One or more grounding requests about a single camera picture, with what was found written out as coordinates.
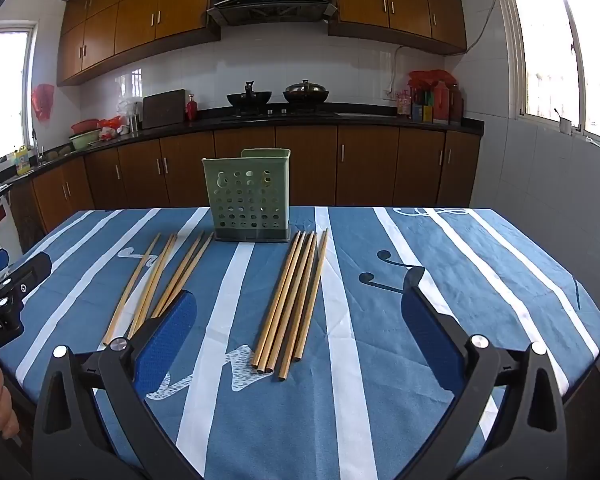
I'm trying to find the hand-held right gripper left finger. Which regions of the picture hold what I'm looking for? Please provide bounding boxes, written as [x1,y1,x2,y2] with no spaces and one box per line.
[32,289,203,480]

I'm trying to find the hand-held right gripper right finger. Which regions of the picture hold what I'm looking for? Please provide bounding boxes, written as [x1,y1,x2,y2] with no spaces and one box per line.
[401,266,568,480]

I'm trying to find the wooden chopstick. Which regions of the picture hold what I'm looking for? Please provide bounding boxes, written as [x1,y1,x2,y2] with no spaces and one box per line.
[259,231,309,373]
[278,229,327,381]
[161,232,216,312]
[267,231,317,376]
[132,234,179,337]
[251,231,301,368]
[127,233,176,342]
[293,228,330,364]
[151,232,205,320]
[102,232,162,348]

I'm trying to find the green perforated utensil holder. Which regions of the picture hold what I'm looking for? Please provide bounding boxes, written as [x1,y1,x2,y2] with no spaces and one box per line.
[201,148,292,244]

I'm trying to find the person's left hand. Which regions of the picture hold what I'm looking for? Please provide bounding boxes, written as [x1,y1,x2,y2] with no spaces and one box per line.
[0,359,22,441]

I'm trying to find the blue white striped tablecloth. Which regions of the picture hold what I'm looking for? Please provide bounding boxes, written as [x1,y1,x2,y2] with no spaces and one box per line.
[0,205,600,480]

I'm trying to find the yellow dish soap bottle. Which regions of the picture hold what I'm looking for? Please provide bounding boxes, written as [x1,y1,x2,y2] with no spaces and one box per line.
[12,145,31,176]

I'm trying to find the red white snack bag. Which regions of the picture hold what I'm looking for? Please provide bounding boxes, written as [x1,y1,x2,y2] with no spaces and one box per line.
[99,116,123,141]

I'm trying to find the narrow window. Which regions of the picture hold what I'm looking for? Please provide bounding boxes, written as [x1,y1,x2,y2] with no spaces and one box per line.
[0,24,37,168]

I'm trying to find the red hanging plastic bag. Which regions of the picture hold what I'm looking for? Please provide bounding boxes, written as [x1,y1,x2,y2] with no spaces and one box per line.
[31,83,56,122]

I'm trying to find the wooden base cabinets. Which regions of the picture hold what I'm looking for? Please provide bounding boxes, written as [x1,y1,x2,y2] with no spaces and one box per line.
[10,122,482,241]

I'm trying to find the white plastic container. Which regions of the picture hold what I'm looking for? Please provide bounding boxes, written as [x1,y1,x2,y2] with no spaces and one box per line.
[117,99,143,134]

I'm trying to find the dark wooden cutting board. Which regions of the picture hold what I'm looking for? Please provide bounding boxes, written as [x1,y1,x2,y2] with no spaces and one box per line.
[142,89,187,130]

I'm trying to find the orange carton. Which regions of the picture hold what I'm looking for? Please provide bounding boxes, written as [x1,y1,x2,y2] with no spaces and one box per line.
[434,82,451,125]

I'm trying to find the black kitchen countertop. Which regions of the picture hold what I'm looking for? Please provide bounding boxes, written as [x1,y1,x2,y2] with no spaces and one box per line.
[0,102,485,186]

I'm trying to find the gas stove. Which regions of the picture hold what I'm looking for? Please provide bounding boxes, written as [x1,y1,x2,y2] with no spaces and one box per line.
[220,104,342,122]

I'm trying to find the black open wok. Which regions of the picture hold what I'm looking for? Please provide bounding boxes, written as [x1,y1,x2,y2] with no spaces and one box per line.
[226,80,273,108]

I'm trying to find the black wok with lid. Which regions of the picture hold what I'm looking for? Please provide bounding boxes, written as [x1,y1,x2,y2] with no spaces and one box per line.
[282,79,331,106]

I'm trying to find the wide window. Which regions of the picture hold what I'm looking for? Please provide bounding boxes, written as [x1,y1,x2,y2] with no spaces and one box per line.
[502,0,600,151]

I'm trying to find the long wooden wall cabinets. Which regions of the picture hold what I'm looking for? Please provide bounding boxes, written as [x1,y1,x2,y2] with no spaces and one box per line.
[56,0,223,87]

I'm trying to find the white wall cable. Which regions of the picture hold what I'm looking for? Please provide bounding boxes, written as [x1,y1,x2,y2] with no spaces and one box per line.
[390,0,503,95]

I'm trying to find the short wooden wall cabinets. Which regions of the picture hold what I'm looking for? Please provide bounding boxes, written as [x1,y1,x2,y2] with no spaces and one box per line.
[328,0,468,56]

